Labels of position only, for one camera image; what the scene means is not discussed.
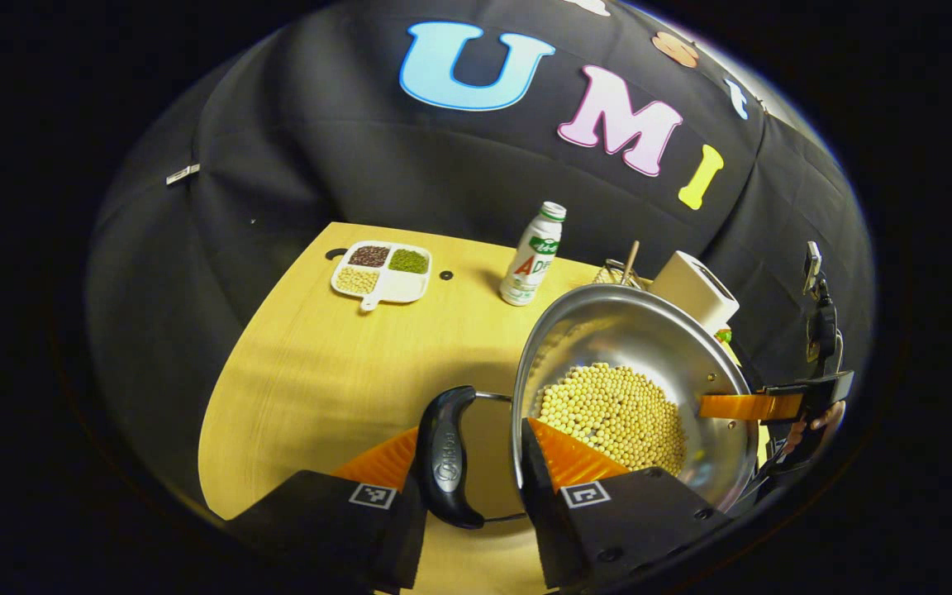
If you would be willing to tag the white cloth clip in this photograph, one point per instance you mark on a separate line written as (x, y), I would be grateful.
(183, 173)

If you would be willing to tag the black backdrop cloth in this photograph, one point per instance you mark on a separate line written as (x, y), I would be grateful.
(319, 165)

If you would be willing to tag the clear utensil holder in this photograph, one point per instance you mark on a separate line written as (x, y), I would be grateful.
(608, 275)

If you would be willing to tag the white toaster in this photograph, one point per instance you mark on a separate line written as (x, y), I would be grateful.
(691, 289)

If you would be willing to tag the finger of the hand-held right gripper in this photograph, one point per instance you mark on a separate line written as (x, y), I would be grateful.
(749, 406)

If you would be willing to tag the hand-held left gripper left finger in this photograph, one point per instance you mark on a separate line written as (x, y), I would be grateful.
(406, 537)

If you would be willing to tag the pile of soybeans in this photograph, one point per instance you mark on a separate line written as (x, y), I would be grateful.
(608, 405)

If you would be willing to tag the toy sandwich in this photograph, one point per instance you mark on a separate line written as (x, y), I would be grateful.
(724, 335)

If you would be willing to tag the white divided bean dish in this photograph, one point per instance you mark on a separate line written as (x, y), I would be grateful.
(397, 285)

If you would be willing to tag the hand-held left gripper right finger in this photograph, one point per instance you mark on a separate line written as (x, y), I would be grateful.
(542, 512)

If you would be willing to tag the white drink bottle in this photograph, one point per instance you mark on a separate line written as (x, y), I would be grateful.
(530, 264)

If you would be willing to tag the stainless steel pot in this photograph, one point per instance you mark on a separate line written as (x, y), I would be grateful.
(625, 330)

